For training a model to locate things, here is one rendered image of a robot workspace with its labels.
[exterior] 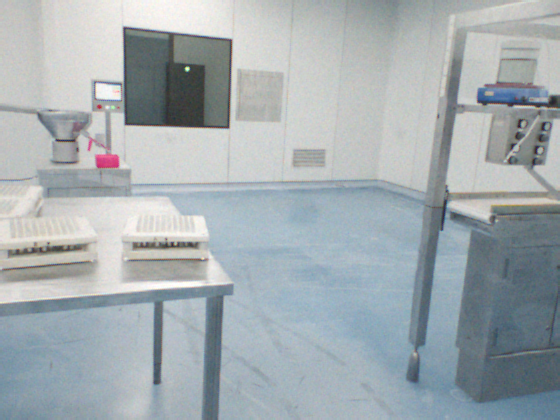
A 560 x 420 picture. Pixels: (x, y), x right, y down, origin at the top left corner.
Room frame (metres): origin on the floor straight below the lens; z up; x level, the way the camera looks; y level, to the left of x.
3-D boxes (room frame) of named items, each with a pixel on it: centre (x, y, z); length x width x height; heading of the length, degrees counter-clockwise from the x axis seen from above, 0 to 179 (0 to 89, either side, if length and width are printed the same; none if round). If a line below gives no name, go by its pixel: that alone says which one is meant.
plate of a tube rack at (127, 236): (1.55, 0.35, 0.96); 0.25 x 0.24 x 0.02; 13
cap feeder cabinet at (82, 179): (3.96, 1.52, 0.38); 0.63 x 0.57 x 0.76; 116
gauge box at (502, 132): (2.21, -0.97, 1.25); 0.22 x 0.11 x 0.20; 112
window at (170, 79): (6.88, 1.38, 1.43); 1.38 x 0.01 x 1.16; 116
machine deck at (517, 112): (2.41, -1.10, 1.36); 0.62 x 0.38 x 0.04; 112
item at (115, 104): (4.18, 1.40, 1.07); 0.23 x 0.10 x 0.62; 116
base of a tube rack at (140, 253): (1.55, 0.35, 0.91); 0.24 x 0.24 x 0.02; 13
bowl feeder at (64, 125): (3.99, 1.59, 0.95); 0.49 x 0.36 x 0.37; 116
